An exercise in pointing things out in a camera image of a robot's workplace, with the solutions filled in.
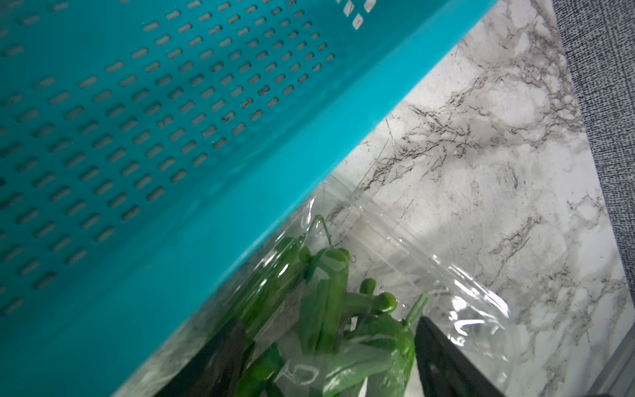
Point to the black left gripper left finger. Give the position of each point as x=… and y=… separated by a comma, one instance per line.
x=215, y=369

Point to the bunch of green peppers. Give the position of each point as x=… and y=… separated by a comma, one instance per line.
x=307, y=334

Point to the clear plastic pepper container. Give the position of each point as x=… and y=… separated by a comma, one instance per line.
x=474, y=319

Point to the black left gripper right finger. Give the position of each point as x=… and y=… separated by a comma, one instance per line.
x=444, y=370

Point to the teal plastic basket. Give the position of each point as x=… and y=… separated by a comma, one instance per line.
x=149, y=147

